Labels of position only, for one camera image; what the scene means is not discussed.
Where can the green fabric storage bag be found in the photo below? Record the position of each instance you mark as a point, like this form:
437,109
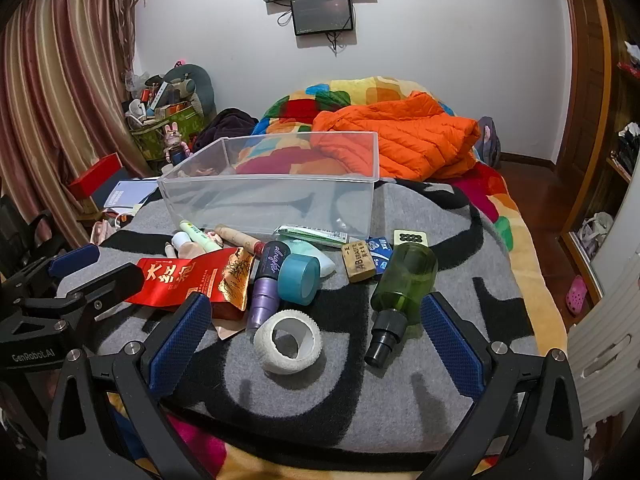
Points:
155,140

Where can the white tube with green cap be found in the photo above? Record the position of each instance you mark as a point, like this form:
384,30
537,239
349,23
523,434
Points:
200,235

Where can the wooden stick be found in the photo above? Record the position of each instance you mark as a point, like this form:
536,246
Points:
235,235

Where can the grey purple backpack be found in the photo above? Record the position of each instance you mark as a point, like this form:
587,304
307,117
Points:
487,140

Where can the dark purple cloth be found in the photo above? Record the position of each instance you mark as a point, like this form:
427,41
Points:
225,122

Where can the pink sandal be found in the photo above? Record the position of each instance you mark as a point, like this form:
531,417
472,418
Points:
576,295

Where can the pink rabbit toy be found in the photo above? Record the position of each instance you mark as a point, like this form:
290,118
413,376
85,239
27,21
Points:
175,142

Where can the clear plastic storage bin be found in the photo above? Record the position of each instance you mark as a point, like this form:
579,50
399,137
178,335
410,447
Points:
270,200

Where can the white bandage roll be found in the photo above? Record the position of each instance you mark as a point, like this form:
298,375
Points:
265,345

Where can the grey black blanket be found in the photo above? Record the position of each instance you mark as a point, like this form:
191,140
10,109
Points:
400,400

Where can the teal white plastic bottle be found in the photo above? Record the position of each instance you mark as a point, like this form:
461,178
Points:
325,265

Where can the orange down jacket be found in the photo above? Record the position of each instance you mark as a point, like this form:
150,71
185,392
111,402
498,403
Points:
400,130

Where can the blue tape roll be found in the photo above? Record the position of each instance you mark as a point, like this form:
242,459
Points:
287,280

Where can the small blue box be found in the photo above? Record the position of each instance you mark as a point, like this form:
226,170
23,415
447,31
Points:
382,255

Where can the beige cosmetic tube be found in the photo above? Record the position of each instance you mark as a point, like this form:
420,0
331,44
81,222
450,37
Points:
190,250

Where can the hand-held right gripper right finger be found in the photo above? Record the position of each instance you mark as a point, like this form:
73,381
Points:
452,345

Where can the purple cosmetic bottle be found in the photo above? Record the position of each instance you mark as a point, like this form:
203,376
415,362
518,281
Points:
265,300

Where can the red box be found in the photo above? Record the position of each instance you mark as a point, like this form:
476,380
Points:
95,177

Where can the green spray bottle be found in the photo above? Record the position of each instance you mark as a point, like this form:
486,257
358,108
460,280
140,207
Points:
405,280

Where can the colourful patchwork blanket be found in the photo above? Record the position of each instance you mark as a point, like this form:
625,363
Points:
525,260

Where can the wooden shelf unit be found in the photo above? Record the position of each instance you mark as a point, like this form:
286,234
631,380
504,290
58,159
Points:
620,170

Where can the wooden door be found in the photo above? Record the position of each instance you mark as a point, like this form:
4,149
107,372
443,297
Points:
585,70

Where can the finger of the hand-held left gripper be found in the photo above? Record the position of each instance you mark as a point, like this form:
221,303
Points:
112,282
75,257

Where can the white drawer cabinet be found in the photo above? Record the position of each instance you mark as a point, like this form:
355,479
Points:
605,360

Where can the white bag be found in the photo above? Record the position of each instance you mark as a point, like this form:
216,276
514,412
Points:
595,232

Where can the printed wooden block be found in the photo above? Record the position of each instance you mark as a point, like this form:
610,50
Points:
357,262

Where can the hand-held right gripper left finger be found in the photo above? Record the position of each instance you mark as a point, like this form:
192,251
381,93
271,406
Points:
182,345

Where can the cream mahjong tile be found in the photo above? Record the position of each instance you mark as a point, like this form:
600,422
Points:
412,237

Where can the striped brown curtain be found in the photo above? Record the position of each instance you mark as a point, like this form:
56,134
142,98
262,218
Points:
50,85

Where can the stack of papers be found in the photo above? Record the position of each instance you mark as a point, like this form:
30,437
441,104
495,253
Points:
130,192

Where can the red gold tea packet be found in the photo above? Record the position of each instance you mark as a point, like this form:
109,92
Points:
180,280

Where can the green white toothpaste tube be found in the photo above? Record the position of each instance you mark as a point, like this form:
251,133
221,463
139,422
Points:
310,234

